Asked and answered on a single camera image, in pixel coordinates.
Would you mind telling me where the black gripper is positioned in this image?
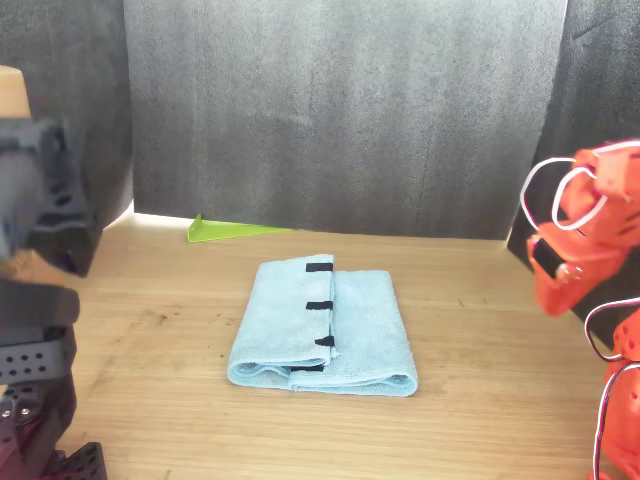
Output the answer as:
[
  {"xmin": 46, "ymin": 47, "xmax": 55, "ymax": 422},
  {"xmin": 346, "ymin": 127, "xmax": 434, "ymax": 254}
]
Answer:
[{"xmin": 28, "ymin": 203, "xmax": 99, "ymax": 279}]

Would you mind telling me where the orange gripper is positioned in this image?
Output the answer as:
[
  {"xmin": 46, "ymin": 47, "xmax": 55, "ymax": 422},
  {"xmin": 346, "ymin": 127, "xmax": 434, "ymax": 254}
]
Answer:
[{"xmin": 526, "ymin": 221, "xmax": 627, "ymax": 318}]

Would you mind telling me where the light blue towel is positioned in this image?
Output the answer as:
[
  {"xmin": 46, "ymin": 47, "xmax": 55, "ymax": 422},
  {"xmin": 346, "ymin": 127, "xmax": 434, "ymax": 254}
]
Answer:
[{"xmin": 227, "ymin": 254, "xmax": 419, "ymax": 399}]

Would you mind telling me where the brown cardboard box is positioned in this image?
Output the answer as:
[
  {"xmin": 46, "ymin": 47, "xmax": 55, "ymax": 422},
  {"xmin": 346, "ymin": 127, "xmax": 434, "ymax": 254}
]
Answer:
[{"xmin": 0, "ymin": 65, "xmax": 66, "ymax": 286}]

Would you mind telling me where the dark grey foam panel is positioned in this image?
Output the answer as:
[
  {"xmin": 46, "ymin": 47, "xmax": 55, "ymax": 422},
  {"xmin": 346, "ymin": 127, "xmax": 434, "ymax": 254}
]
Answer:
[
  {"xmin": 507, "ymin": 0, "xmax": 640, "ymax": 346},
  {"xmin": 0, "ymin": 0, "xmax": 135, "ymax": 229}
]

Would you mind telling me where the wide grey foam panel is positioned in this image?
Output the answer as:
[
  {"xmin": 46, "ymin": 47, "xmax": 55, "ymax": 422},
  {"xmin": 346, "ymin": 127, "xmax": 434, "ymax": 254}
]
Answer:
[{"xmin": 123, "ymin": 0, "xmax": 569, "ymax": 240}]

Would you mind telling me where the servo cable at orange base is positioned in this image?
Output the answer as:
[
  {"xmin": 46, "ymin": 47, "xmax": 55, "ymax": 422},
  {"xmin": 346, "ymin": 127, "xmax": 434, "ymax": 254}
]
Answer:
[{"xmin": 583, "ymin": 297, "xmax": 640, "ymax": 480}]

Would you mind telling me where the servo cable at orange gripper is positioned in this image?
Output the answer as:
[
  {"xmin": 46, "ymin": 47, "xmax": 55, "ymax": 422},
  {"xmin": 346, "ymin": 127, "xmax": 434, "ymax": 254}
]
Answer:
[{"xmin": 519, "ymin": 141, "xmax": 640, "ymax": 232}]

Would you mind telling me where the green acrylic bracket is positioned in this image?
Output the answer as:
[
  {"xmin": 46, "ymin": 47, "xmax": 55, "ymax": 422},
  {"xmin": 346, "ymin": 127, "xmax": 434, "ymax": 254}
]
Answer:
[{"xmin": 187, "ymin": 213, "xmax": 295, "ymax": 245}]

